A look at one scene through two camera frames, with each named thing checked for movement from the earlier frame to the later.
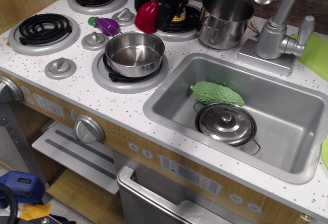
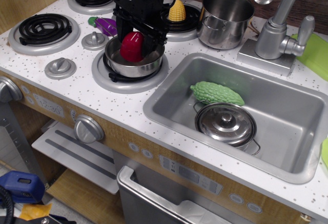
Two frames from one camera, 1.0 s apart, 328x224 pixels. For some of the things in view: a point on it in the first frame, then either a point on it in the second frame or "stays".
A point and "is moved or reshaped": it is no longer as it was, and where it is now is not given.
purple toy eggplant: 109,27 stays
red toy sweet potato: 146,17 is moved or reshaped
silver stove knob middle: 94,41 stays
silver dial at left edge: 9,90 stays
